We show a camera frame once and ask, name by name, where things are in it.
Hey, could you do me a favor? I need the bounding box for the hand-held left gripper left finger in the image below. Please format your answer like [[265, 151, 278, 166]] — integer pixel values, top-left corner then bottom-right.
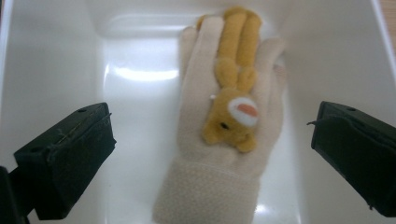
[[13, 102, 118, 221]]

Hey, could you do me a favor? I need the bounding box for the white plastic bin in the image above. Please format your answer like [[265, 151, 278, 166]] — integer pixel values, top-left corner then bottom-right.
[[0, 0, 396, 224]]

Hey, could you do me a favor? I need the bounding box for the beige glove with brown plush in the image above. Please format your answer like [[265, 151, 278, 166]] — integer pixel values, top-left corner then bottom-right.
[[151, 5, 288, 224]]

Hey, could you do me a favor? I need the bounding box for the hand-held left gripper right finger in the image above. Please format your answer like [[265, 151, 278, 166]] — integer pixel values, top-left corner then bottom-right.
[[306, 100, 396, 218]]

